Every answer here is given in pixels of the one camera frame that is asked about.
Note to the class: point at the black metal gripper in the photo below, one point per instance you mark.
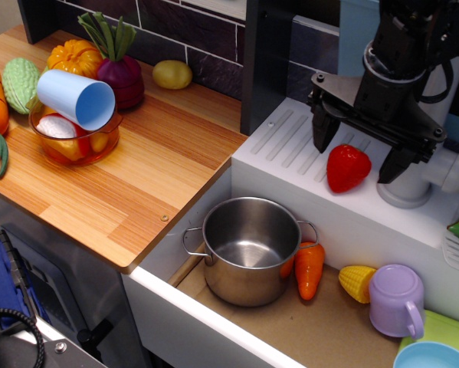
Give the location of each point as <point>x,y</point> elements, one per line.
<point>381,104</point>

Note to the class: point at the red toy strawberry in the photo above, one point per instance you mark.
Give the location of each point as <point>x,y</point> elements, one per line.
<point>346,168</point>

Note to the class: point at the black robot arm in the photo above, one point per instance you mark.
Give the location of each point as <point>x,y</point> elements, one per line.
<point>407,64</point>

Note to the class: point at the stainless steel pot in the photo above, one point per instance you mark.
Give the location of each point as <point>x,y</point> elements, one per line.
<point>248,243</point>

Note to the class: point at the grey toy faucet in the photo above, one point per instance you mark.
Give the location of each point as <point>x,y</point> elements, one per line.
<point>414,186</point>

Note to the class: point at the yellow toy corn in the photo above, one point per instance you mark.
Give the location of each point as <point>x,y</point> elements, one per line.
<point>355,281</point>

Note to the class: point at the white plastic spatula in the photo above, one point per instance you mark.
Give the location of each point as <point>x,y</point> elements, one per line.
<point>450,249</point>

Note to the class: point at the purple plastic mug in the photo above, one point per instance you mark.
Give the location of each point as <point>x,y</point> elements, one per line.
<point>397,302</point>

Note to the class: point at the wooden counter top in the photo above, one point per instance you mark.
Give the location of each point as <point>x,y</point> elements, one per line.
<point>172,148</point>

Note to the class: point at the green plastic plate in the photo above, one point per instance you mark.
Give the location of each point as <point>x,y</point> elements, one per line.
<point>441,329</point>

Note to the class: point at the yellow toy potato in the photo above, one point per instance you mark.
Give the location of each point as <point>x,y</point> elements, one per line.
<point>172,74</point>

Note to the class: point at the light blue plastic bowl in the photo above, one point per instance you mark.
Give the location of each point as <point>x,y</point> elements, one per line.
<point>427,354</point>

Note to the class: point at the purple toy beet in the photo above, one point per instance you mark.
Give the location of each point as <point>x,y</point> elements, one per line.
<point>120,71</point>

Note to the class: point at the white toy sink unit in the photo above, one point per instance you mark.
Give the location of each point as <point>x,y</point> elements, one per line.
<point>182,322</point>

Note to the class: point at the light blue plastic cup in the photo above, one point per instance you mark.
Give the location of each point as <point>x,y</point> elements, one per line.
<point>86,102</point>

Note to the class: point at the orange toy pumpkin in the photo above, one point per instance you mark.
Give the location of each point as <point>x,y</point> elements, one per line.
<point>78,57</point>

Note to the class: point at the orange transparent bowl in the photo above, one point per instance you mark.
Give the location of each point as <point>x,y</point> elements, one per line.
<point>87,147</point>

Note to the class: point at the white toy garlic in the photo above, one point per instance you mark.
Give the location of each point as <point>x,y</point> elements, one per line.
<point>56,126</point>

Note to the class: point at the green toy bitter melon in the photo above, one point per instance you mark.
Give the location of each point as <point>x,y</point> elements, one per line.
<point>19,80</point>

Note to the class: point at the blue plastic clamp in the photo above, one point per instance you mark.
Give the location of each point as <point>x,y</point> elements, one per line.
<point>17,292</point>

